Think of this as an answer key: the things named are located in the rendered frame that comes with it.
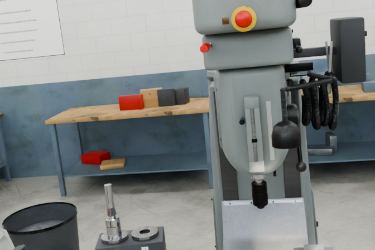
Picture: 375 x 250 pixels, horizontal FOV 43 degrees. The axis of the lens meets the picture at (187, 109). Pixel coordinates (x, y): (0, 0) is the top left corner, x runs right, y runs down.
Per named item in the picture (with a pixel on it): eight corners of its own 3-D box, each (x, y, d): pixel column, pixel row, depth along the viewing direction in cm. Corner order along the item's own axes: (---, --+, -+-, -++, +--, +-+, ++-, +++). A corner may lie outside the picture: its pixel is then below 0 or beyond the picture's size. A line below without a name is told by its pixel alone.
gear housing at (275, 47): (295, 63, 126) (293, 25, 124) (203, 71, 129) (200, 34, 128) (287, 53, 158) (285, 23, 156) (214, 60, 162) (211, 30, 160)
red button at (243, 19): (253, 27, 111) (251, 9, 110) (235, 28, 112) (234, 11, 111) (253, 26, 114) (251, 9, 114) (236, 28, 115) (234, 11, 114)
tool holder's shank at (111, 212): (105, 217, 157) (101, 184, 155) (115, 214, 159) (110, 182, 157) (109, 220, 154) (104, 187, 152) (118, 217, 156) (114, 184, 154)
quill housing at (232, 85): (294, 176, 135) (287, 63, 129) (222, 179, 138) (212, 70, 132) (289, 156, 153) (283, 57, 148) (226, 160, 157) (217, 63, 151)
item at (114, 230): (105, 234, 159) (103, 219, 158) (118, 230, 161) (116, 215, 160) (110, 239, 154) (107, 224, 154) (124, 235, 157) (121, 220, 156)
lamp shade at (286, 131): (284, 150, 115) (282, 125, 114) (266, 145, 121) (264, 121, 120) (307, 144, 118) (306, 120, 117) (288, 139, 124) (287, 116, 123)
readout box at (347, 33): (370, 81, 155) (368, 16, 152) (341, 83, 157) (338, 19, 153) (357, 74, 175) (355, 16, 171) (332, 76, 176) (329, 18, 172)
